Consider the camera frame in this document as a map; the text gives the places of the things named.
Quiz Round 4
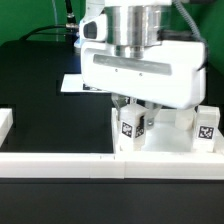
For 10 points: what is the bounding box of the white U-shaped obstacle fence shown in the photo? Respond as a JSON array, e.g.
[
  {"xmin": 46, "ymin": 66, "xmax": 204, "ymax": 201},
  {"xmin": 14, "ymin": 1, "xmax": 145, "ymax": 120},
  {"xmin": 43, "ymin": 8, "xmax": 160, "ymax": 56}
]
[{"xmin": 0, "ymin": 108, "xmax": 224, "ymax": 181}]

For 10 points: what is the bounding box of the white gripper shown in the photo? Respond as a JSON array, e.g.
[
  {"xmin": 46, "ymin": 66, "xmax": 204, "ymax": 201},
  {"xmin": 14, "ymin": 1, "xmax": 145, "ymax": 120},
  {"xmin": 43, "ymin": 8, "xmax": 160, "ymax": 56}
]
[{"xmin": 81, "ymin": 16, "xmax": 206, "ymax": 128}]

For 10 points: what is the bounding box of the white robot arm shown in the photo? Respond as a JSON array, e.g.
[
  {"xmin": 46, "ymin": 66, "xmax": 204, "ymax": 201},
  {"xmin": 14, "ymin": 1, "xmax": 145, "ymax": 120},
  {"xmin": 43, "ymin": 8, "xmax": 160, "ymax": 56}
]
[{"xmin": 79, "ymin": 0, "xmax": 207, "ymax": 109}]

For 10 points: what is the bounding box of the white square table top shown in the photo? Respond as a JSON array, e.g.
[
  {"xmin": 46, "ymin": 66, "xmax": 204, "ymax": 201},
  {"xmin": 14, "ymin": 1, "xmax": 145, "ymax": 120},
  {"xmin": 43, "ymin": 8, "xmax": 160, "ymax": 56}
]
[{"xmin": 112, "ymin": 109, "xmax": 224, "ymax": 155}]

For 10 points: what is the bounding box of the black cable bundle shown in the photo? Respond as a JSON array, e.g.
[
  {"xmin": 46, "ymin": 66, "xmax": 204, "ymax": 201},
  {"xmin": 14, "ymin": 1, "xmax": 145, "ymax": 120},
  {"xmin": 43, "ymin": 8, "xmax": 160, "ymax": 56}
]
[{"xmin": 19, "ymin": 0, "xmax": 80, "ymax": 43}]

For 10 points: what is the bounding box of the white fiducial marker sheet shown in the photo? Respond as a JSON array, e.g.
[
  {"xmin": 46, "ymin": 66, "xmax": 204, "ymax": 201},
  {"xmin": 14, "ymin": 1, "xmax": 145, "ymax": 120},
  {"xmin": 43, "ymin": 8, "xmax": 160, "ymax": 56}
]
[{"xmin": 61, "ymin": 74, "xmax": 103, "ymax": 93}]

